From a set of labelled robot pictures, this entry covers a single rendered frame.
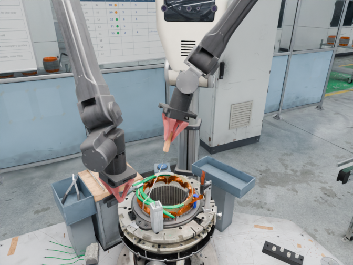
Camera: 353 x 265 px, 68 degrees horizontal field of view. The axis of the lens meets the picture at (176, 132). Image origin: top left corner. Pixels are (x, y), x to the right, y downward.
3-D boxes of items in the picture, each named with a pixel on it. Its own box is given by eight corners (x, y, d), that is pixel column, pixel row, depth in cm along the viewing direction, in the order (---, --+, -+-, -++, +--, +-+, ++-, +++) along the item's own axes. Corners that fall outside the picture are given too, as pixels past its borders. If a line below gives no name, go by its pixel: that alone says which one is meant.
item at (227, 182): (247, 230, 117) (256, 177, 105) (234, 244, 110) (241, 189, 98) (204, 203, 133) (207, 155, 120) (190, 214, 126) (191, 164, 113)
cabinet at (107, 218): (104, 252, 107) (95, 202, 95) (88, 224, 120) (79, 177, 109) (145, 230, 117) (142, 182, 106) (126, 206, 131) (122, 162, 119)
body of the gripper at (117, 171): (116, 189, 63) (114, 162, 60) (94, 171, 70) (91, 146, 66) (137, 177, 67) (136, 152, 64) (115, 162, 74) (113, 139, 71)
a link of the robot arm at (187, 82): (219, 64, 74) (195, 45, 73) (226, 62, 62) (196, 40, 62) (194, 99, 76) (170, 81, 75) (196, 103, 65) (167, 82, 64)
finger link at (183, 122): (182, 146, 76) (191, 115, 74) (159, 142, 72) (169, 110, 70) (173, 139, 81) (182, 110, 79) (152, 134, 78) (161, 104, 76)
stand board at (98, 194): (95, 202, 95) (94, 196, 94) (78, 177, 109) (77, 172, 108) (143, 182, 106) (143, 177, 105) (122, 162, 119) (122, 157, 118)
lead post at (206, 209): (211, 211, 83) (213, 181, 78) (204, 213, 82) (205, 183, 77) (208, 207, 85) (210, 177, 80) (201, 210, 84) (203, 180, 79)
